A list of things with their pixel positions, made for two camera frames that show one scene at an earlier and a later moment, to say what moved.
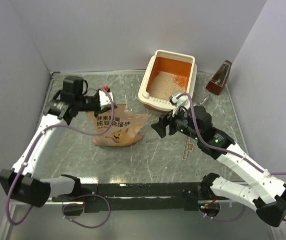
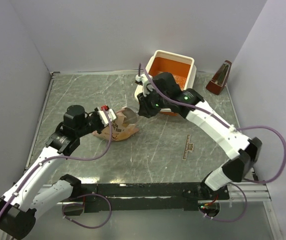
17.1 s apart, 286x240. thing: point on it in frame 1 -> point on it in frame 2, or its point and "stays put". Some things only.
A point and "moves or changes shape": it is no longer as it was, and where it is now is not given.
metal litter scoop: (204, 100) -> (131, 116)
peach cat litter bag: (124, 132) moves or changes shape
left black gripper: (98, 109) -> (95, 113)
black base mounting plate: (168, 197) stays put
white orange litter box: (166, 73) stays put
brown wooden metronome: (216, 84) stays put
